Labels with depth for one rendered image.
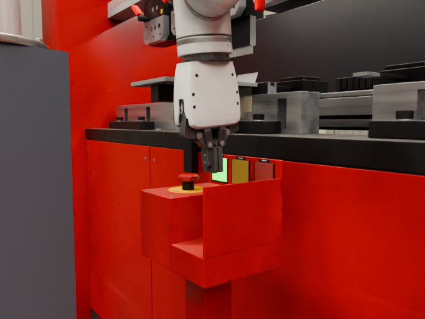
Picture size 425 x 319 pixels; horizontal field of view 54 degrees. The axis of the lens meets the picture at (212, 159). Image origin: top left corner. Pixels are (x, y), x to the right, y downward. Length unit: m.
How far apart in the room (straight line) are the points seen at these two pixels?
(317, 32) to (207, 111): 1.07
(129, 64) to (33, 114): 1.35
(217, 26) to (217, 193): 0.24
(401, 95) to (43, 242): 0.62
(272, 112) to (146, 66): 1.05
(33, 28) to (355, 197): 3.90
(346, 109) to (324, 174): 0.47
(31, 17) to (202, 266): 3.90
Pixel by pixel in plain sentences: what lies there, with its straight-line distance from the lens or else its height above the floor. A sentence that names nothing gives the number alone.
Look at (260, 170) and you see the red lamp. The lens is 0.72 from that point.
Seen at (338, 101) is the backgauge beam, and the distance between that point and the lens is 1.21.
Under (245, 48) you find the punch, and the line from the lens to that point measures 1.14.
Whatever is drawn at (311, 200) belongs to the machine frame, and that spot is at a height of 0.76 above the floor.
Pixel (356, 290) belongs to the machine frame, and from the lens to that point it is 0.75.
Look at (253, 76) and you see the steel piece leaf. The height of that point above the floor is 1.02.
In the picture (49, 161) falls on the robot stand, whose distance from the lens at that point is 0.61.
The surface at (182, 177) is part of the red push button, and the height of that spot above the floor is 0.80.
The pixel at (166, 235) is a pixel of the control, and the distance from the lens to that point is 0.70.
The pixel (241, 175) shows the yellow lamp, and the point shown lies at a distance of 0.76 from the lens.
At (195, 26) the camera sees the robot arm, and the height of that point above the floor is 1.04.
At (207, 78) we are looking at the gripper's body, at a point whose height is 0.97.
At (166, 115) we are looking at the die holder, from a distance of 1.43.
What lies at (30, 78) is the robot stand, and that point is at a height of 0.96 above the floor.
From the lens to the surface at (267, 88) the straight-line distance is 1.04.
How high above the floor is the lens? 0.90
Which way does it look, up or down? 5 degrees down
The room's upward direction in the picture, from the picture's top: straight up
